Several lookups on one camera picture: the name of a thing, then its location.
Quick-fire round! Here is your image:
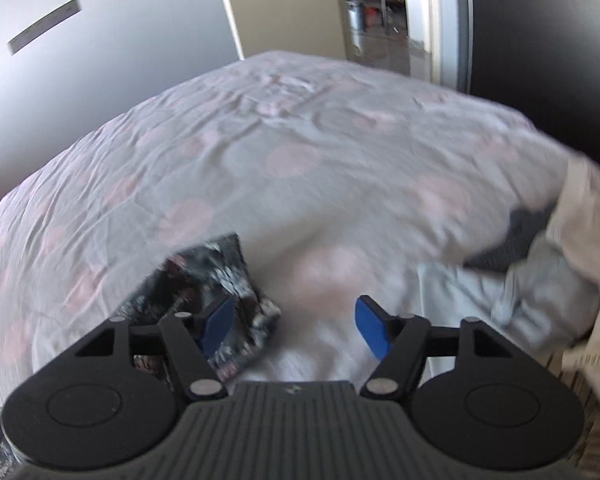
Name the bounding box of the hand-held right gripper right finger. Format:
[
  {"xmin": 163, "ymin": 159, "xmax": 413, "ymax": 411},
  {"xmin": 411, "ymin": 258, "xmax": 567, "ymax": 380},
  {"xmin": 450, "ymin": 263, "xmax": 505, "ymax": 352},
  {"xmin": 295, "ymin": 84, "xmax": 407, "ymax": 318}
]
[{"xmin": 355, "ymin": 295, "xmax": 527, "ymax": 404}]

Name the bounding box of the grey wall strip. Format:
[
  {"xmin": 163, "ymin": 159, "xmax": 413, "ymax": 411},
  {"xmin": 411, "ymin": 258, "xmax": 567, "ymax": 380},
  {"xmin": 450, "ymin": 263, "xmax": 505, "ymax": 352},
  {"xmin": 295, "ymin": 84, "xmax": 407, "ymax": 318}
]
[{"xmin": 7, "ymin": 0, "xmax": 82, "ymax": 56}]

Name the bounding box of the bed with pink-dotted sheet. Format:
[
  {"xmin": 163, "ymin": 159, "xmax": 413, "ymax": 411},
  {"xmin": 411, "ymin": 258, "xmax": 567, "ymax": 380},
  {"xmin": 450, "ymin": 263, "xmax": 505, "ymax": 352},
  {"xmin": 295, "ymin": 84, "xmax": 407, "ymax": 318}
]
[{"xmin": 0, "ymin": 50, "xmax": 600, "ymax": 413}]

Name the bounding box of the cream white garment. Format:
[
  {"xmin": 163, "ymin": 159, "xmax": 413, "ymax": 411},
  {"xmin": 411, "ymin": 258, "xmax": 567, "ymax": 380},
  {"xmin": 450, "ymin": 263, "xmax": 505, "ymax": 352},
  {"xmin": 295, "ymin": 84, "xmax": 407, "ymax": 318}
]
[{"xmin": 545, "ymin": 152, "xmax": 600, "ymax": 411}]

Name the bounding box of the grey garment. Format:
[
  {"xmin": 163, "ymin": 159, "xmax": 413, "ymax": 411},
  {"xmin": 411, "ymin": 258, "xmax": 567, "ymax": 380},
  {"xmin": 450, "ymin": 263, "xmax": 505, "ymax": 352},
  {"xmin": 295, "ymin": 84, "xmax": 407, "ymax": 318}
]
[{"xmin": 490, "ymin": 235, "xmax": 600, "ymax": 352}]

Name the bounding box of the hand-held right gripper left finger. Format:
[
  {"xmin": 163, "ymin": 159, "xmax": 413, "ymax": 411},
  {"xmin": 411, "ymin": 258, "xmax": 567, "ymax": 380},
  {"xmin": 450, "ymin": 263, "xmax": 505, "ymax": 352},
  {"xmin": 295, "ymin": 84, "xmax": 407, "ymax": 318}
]
[{"xmin": 72, "ymin": 297, "xmax": 237, "ymax": 403}]

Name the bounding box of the dark navy garment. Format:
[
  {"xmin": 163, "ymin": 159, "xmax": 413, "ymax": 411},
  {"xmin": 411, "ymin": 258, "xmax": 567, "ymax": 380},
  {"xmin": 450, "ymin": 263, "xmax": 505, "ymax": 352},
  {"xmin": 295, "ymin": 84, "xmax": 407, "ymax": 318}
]
[{"xmin": 462, "ymin": 202, "xmax": 562, "ymax": 274}]

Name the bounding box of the beige door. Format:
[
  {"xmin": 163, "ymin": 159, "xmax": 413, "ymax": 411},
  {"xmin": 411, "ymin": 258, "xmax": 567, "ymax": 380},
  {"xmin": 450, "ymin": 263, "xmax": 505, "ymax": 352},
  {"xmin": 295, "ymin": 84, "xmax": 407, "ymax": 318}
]
[{"xmin": 212, "ymin": 0, "xmax": 357, "ymax": 62}]

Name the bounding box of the dark floral garment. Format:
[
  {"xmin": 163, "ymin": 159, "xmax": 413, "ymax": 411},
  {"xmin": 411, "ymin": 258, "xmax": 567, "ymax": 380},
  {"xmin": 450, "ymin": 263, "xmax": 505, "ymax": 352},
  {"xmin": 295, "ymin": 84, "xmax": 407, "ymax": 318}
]
[{"xmin": 0, "ymin": 232, "xmax": 283, "ymax": 468}]

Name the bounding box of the light blue garment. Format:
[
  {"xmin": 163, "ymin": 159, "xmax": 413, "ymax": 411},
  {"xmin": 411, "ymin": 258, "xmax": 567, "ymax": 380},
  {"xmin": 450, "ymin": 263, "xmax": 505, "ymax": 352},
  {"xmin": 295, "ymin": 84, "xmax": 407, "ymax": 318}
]
[{"xmin": 417, "ymin": 262, "xmax": 512, "ymax": 337}]

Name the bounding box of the white door frame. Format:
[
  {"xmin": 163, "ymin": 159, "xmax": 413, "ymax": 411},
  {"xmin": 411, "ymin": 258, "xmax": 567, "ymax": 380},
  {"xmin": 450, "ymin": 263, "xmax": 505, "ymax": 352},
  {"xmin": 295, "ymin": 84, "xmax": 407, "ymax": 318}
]
[{"xmin": 400, "ymin": 0, "xmax": 475, "ymax": 94}]

